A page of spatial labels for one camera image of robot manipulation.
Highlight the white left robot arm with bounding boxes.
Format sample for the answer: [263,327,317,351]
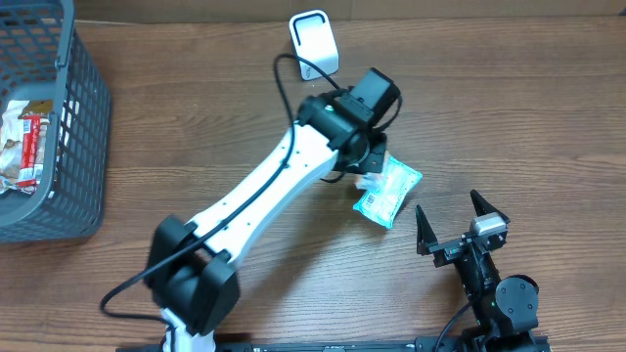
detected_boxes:
[144,89,402,351]

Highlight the orange small snack box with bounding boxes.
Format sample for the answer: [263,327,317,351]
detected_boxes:
[354,172,384,192]

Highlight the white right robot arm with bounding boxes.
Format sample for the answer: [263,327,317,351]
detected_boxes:
[416,190,551,352]

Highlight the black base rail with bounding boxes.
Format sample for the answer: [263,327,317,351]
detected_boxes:
[115,337,553,352]

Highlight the beige brown snack pouch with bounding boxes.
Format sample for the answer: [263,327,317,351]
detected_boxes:
[1,100,53,195]

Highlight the red snack stick packet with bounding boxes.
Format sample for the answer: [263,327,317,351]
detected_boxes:
[18,113,41,193]

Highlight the grey plastic mesh basket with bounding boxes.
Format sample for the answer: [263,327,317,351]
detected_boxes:
[1,0,112,242]

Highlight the white barcode scanner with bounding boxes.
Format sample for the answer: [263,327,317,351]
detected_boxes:
[289,10,339,75]

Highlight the teal wet wipes pack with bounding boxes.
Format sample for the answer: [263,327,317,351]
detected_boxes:
[352,153,423,229]

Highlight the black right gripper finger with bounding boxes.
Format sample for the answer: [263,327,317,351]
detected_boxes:
[416,205,438,255]
[469,190,510,224]

